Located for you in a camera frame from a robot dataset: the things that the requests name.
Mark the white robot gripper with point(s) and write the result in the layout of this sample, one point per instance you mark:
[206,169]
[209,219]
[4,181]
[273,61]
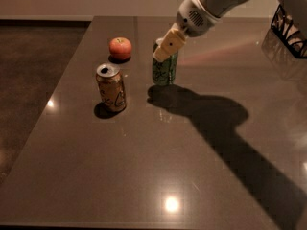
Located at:
[193,20]

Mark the green soda can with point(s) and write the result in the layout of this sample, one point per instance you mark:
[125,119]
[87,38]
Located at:
[164,73]

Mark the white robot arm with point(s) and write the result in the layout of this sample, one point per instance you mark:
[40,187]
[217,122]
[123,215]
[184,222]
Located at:
[297,9]

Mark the red apple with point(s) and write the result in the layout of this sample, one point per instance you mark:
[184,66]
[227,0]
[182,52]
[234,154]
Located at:
[120,48]

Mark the orange soda can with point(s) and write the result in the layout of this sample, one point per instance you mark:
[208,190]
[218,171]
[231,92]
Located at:
[111,87]

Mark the black wire basket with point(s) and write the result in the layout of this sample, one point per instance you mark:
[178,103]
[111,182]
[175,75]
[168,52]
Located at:
[288,32]

